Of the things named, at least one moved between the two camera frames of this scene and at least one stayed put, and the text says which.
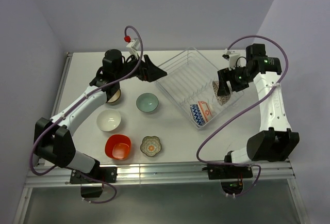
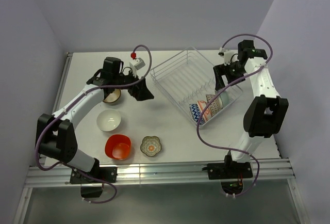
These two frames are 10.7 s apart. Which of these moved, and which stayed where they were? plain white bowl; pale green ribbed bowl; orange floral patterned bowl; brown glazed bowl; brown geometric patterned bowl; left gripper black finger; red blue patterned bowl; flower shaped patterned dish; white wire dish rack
Moved: brown geometric patterned bowl; left gripper black finger; pale green ribbed bowl
Stayed: flower shaped patterned dish; white wire dish rack; red blue patterned bowl; brown glazed bowl; orange floral patterned bowl; plain white bowl
